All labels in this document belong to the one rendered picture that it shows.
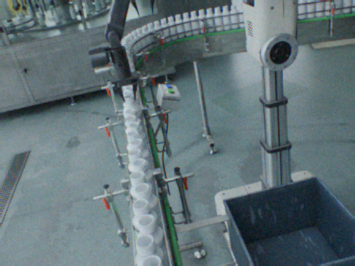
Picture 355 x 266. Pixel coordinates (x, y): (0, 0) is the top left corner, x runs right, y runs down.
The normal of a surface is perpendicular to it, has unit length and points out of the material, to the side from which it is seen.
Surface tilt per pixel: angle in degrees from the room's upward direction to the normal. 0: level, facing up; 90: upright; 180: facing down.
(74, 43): 90
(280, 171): 90
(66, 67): 90
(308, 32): 90
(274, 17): 101
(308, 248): 0
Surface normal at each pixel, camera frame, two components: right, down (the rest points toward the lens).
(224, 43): -0.14, 0.52
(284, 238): -0.18, -0.85
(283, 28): 0.20, 0.61
